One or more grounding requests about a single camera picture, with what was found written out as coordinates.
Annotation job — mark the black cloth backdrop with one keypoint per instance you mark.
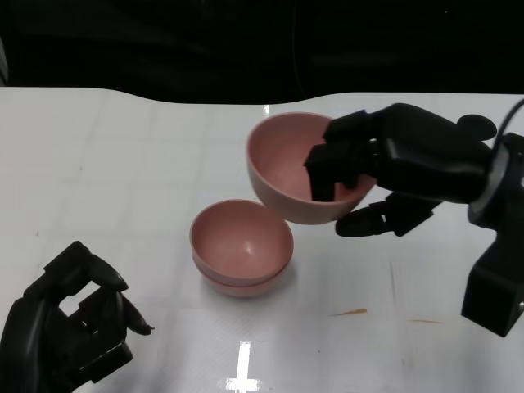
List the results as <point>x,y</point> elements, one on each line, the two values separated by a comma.
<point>163,41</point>

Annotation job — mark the pink plastic bowl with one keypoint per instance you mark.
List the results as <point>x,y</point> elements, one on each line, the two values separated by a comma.
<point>241,241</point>
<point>245,290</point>
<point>282,163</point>

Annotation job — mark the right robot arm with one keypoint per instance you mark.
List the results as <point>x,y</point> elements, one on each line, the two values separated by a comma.
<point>507,192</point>

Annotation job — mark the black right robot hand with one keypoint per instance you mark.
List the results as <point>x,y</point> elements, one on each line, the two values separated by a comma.
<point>430,159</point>

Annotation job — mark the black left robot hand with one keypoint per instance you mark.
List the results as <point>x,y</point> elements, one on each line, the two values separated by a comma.
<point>32,348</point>

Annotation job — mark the orange sliver scrap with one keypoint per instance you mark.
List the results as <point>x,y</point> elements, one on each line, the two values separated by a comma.
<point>352,312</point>

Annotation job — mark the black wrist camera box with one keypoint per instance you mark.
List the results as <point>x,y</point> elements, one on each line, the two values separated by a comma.
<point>491,294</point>

